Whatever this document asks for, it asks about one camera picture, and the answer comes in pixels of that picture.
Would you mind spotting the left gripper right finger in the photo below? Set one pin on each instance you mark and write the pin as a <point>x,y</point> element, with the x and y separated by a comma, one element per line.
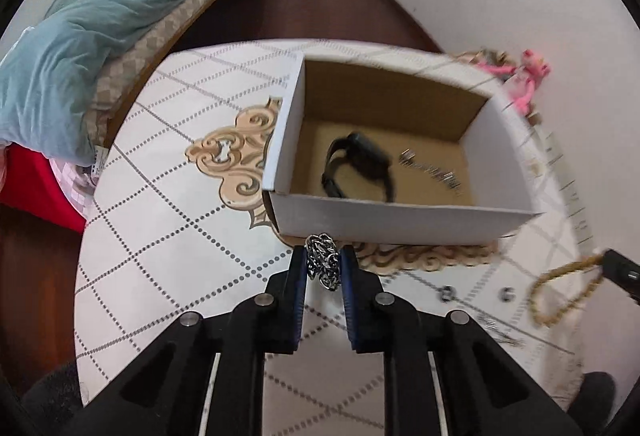
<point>359,289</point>

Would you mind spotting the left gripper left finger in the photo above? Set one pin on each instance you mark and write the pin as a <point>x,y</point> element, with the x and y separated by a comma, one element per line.
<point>286,312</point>

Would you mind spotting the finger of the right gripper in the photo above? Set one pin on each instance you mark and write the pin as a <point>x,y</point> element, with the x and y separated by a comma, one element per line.
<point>623,272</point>

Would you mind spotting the small silver charm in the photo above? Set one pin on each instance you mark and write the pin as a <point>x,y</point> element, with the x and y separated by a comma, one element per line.
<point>407,158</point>

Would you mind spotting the white cardboard box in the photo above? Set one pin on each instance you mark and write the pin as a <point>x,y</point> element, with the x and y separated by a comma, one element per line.
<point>458,118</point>

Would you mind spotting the black smart watch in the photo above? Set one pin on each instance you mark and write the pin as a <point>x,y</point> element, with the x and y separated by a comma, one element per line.
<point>366,158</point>

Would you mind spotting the white patterned tablecloth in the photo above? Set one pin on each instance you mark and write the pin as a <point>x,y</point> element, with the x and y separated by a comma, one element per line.
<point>171,302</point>

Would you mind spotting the pink panther plush toy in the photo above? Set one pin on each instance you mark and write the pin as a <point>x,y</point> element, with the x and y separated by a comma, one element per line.
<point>521,80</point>

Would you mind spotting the red cloth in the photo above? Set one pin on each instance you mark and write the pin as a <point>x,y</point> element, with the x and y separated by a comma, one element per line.
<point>30,186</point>

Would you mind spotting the bed with beige mattress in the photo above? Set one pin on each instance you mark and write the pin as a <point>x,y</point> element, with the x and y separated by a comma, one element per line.
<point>122,78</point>

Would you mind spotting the light blue blanket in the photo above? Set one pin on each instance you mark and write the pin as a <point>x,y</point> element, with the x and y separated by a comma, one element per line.
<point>48,77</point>

